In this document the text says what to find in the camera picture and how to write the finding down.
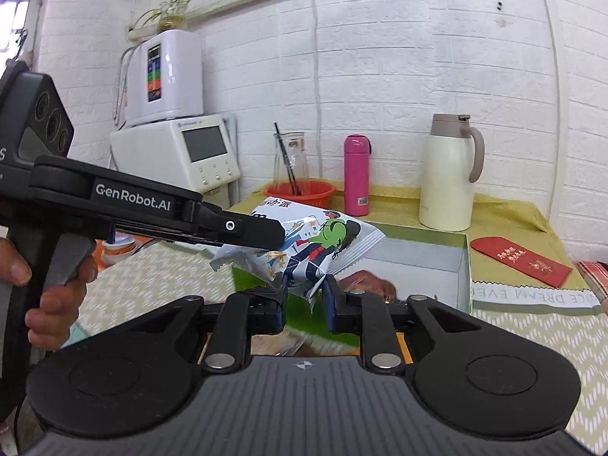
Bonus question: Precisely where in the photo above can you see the green potted plant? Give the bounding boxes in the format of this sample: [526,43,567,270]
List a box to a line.
[130,0,215,35]

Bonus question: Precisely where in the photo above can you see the clear glass carafe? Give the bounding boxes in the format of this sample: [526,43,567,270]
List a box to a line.
[272,130,312,196]

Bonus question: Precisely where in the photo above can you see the black stirring stick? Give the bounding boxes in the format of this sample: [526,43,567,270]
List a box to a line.
[274,122,301,196]

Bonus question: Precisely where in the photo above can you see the grey purifier hose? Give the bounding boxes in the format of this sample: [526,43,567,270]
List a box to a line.
[109,46,139,129]

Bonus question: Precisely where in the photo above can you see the red plastic basket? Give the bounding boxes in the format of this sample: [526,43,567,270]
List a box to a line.
[263,180,337,211]

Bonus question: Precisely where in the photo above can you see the brown wrapped snack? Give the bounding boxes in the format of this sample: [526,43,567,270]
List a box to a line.
[341,269,398,303]

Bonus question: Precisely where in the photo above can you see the plaid cloth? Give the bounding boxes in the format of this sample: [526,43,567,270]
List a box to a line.
[574,260,608,306]

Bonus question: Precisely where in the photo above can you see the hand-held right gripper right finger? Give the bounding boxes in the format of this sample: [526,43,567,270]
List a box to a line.
[323,274,480,371]

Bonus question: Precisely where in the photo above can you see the yellow tablecloth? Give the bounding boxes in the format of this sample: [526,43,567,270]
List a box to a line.
[240,183,588,291]

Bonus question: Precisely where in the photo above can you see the pink thermos bottle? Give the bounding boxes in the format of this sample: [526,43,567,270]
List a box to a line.
[344,134,372,218]

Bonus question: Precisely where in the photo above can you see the white cartoon snack bag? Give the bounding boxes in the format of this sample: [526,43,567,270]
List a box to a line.
[211,196,385,313]

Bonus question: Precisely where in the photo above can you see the red envelope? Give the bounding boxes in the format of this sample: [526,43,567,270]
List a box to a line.
[470,236,573,290]

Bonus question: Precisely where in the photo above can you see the window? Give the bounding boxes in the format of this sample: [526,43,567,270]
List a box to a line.
[0,0,35,60]

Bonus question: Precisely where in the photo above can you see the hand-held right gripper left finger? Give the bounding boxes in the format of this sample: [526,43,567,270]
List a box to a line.
[127,273,290,374]

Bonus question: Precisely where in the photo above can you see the white orange cup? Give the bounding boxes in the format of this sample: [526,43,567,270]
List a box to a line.
[101,235,139,267]

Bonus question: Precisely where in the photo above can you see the green cardboard box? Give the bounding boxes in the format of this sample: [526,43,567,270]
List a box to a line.
[232,222,472,358]

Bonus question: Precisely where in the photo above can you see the white water purifier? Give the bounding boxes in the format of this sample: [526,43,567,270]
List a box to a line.
[121,29,205,128]

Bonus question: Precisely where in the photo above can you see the white machine with screen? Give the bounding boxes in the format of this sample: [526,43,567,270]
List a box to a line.
[109,115,242,210]

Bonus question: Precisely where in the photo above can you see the person's left hand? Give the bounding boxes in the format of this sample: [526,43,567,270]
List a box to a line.
[0,237,98,351]

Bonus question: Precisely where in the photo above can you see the cream thermal jug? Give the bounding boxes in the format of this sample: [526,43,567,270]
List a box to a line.
[418,113,486,233]

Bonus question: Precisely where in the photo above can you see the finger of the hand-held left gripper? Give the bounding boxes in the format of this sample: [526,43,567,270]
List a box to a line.
[192,199,286,252]

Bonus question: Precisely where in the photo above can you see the zigzag patterned table mat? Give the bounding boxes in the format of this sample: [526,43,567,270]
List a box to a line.
[78,242,608,443]

